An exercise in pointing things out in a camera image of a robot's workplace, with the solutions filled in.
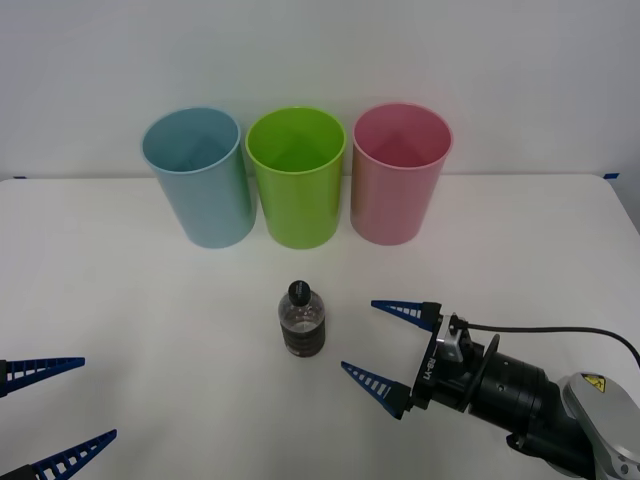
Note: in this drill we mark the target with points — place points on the green plastic bin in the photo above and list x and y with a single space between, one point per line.
300 210

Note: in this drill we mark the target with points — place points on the small bottle with black cap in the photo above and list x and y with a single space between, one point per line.
302 335

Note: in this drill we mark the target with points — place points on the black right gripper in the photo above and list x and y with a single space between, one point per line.
440 380

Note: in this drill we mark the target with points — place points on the pale blue plastic bin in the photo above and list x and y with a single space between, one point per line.
210 210

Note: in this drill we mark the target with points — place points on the silver and black right arm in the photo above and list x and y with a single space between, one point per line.
525 392

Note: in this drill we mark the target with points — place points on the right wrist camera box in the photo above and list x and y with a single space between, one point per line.
457 346

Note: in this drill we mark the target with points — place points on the pink plastic bin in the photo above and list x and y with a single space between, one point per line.
390 205

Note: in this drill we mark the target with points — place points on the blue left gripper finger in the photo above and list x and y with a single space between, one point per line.
35 372
65 457

